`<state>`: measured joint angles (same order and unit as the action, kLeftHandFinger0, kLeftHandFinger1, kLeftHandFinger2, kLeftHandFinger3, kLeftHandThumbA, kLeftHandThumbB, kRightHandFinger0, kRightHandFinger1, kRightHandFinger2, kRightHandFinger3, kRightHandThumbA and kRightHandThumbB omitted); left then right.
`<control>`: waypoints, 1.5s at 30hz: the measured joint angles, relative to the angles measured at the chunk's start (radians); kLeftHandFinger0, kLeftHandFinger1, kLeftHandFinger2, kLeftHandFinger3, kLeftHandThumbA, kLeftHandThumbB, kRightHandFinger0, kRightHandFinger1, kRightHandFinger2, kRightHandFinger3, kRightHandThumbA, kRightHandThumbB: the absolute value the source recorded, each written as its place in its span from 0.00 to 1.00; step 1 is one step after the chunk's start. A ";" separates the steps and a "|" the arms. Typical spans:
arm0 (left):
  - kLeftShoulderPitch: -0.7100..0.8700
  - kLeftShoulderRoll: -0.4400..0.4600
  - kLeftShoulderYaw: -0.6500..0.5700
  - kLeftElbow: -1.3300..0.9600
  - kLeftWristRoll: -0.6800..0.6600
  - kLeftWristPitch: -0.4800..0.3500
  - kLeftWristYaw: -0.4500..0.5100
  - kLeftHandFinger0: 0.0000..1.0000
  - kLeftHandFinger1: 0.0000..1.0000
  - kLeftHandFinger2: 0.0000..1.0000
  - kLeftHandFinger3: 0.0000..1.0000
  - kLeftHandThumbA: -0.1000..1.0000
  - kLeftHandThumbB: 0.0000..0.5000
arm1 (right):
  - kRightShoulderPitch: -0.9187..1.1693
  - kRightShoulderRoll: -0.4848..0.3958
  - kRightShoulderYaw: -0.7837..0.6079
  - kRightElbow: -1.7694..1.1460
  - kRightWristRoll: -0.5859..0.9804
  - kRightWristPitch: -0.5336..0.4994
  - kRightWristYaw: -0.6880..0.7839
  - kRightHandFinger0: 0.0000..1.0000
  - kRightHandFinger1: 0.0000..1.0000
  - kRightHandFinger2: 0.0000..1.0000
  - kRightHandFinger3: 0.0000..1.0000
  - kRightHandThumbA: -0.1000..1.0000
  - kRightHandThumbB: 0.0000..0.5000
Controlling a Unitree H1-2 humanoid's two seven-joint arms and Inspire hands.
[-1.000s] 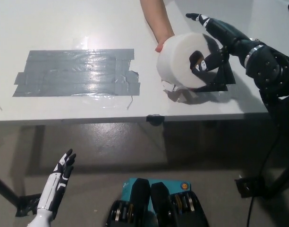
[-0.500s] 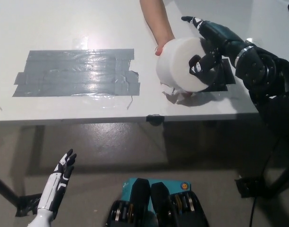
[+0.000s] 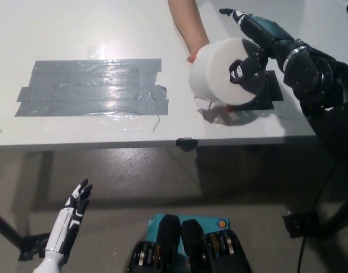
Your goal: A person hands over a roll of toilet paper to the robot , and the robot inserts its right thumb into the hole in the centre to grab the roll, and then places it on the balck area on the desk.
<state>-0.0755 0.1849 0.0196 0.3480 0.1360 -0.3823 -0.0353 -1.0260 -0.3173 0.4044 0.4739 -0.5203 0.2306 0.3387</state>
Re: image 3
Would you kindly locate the person's bare hand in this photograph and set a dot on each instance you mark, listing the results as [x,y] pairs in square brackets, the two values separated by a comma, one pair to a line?
[197,47]

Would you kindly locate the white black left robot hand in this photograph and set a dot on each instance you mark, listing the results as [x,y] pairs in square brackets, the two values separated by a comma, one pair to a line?
[64,227]

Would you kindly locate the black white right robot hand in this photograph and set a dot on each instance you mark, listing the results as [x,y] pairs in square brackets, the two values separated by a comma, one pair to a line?
[267,34]

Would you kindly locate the white toilet paper roll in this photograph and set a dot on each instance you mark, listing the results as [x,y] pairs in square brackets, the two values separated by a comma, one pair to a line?
[211,74]

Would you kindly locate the black teal robot torso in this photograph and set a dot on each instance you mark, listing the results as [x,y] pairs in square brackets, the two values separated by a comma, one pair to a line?
[168,241]

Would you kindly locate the black tape square patch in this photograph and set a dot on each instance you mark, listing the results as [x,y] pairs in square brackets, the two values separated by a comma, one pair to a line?
[274,85]

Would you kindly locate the black diagonal table leg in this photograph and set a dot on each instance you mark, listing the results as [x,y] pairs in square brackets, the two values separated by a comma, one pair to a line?
[344,216]
[6,229]

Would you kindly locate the small black tape piece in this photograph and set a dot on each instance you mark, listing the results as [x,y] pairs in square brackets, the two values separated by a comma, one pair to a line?
[186,141]

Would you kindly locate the grey duct tape patch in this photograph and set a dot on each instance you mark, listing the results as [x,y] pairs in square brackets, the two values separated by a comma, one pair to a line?
[91,88]

